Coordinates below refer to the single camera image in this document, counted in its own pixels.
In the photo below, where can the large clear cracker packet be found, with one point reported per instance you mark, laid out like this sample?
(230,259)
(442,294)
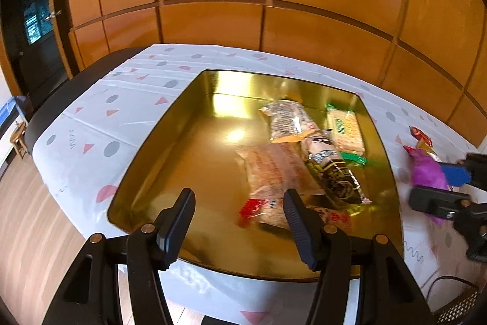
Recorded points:
(274,167)

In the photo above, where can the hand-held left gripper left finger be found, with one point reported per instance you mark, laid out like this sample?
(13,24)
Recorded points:
(177,229)

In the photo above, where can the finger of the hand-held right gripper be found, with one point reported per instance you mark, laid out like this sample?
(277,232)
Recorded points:
(454,172)
(433,199)

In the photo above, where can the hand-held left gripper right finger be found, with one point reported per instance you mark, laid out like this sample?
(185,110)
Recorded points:
(300,233)

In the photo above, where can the black table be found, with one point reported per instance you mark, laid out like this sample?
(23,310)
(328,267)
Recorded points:
(57,100)

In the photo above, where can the wooden stool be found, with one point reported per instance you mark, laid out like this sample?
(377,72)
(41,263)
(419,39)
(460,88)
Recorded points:
(19,136)

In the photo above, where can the clear packet with orange end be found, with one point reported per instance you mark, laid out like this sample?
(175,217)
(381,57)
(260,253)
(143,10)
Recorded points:
(289,121)

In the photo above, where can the dark door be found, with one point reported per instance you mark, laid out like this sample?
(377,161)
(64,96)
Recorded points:
(38,54)

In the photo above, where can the plain red snack packet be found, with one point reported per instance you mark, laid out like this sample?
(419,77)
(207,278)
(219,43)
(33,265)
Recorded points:
(409,150)

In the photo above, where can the dark brown gold snack packet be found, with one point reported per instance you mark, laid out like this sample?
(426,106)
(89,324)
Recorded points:
(321,148)
(338,182)

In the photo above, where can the yellow green biscuit packet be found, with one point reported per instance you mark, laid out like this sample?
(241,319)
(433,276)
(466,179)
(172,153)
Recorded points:
(344,132)

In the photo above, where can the gold tin box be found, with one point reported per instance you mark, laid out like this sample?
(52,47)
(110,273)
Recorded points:
(213,142)

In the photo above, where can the small red candy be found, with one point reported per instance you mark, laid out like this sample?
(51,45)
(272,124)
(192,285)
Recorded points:
(418,134)

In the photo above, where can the long cereal bar packet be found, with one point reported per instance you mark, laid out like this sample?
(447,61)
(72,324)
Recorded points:
(266,212)

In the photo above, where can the purple snack packet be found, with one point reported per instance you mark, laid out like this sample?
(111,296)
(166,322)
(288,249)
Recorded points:
(426,172)

